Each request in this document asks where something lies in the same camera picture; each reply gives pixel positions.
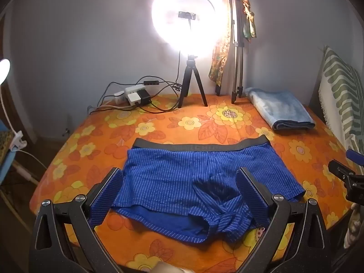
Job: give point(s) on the white charger plug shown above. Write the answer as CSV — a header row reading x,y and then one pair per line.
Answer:
x,y
133,98

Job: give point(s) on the white power strip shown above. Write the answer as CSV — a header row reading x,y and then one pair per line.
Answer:
x,y
129,89

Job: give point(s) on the light blue chair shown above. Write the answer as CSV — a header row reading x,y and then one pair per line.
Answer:
x,y
5,167

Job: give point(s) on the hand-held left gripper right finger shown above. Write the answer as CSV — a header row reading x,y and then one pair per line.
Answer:
x,y
253,196

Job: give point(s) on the black phone holder clamp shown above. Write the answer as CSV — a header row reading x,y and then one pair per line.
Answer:
x,y
187,15

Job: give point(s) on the blue striped pants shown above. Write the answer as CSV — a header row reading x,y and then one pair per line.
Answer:
x,y
170,170

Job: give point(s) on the green white striped cushion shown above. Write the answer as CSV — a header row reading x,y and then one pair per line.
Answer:
x,y
341,91

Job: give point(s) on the orange floral tablecloth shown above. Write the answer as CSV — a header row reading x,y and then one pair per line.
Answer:
x,y
99,136

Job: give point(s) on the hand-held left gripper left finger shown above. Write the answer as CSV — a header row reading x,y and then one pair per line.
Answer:
x,y
106,196

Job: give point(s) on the floral patterned scarf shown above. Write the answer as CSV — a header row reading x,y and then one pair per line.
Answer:
x,y
219,59

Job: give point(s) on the tall silver tripod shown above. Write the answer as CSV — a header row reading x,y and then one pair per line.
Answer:
x,y
237,62

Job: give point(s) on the person's patterned garment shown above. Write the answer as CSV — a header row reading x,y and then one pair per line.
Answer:
x,y
354,227

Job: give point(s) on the white clip desk lamp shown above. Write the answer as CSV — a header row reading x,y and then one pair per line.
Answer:
x,y
17,140

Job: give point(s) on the black charger plug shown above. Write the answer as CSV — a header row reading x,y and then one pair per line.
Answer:
x,y
145,96

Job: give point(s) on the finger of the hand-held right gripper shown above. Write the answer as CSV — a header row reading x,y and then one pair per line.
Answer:
x,y
341,169
355,157

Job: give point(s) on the small black tripod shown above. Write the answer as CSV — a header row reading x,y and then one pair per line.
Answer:
x,y
191,68

